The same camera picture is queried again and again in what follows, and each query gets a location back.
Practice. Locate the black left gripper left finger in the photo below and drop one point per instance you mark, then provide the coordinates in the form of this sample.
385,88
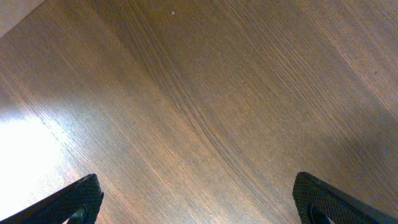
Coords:
78,202

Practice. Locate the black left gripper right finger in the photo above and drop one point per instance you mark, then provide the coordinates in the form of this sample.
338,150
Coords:
319,202

